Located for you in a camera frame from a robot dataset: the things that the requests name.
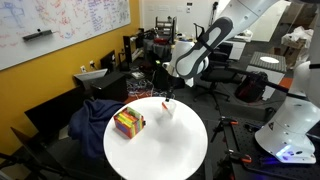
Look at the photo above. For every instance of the crumpled white plastic sheet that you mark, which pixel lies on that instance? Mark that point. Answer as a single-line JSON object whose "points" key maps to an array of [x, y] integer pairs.
{"points": [[296, 41]]}

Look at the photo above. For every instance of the black whiteboard eraser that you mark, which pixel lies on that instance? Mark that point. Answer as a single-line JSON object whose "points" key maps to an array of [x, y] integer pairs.
{"points": [[36, 35]]}

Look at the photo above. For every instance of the black tripod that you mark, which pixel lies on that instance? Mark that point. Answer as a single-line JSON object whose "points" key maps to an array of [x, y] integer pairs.
{"points": [[26, 156]]}

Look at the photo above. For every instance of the clear plastic cup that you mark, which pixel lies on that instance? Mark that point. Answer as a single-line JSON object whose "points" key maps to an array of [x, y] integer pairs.
{"points": [[169, 115]]}

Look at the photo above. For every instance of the black office chair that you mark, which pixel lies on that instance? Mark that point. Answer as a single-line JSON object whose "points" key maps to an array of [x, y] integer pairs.
{"points": [[216, 75]]}

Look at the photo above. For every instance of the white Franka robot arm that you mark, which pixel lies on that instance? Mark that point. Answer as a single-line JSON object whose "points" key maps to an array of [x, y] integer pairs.
{"points": [[290, 120]]}

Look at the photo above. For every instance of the silver grey monitor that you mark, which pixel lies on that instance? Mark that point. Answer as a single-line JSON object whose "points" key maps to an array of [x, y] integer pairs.
{"points": [[90, 75]]}

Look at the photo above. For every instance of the black computer case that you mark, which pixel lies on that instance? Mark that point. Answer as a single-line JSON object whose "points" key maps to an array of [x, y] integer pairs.
{"points": [[110, 86]]}

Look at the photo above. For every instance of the colourful book box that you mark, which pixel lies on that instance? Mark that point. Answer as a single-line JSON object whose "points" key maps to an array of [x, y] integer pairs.
{"points": [[128, 123]]}

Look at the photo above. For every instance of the black orange bar clamp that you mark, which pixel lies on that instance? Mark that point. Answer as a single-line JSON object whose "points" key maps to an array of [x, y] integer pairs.
{"points": [[221, 125], [233, 156]]}

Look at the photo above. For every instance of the black tower computer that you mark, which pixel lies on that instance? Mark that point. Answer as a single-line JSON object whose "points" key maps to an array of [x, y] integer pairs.
{"points": [[127, 48]]}

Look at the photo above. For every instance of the black perforated breadboard table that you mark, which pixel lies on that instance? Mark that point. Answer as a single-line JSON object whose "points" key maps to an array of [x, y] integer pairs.
{"points": [[283, 170]]}

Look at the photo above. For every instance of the grey table with white disc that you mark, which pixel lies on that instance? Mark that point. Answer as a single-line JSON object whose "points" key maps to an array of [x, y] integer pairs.
{"points": [[268, 61]]}

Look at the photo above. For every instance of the black flat panel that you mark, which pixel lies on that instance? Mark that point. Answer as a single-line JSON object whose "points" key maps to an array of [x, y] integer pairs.
{"points": [[53, 110]]}

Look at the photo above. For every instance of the small black monitor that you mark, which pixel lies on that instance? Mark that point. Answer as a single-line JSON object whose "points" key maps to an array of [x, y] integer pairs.
{"points": [[107, 61]]}

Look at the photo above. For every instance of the black red bag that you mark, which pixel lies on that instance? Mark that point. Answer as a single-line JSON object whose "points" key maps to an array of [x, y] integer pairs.
{"points": [[251, 88]]}

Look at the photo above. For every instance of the dark blue blanket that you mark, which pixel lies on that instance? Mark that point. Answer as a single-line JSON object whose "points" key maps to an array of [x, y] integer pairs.
{"points": [[90, 123]]}

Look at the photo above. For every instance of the whiteboard with writing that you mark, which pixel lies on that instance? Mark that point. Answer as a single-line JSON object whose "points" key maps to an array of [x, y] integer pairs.
{"points": [[50, 26]]}

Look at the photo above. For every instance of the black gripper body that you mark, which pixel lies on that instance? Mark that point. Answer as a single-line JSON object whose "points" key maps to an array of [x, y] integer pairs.
{"points": [[171, 83]]}

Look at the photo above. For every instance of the black metal rack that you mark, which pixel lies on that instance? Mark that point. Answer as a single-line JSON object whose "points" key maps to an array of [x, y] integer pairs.
{"points": [[165, 28]]}

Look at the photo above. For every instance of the white wall outlet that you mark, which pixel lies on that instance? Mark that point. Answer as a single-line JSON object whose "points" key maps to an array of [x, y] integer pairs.
{"points": [[83, 68], [92, 64]]}

